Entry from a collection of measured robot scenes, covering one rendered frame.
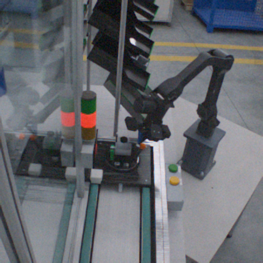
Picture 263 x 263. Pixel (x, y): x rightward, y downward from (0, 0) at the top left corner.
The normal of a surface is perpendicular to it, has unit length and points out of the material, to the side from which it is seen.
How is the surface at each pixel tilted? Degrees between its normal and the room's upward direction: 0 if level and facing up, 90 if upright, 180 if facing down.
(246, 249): 0
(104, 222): 0
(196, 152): 90
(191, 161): 90
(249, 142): 0
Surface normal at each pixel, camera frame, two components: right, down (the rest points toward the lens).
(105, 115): 0.08, -0.77
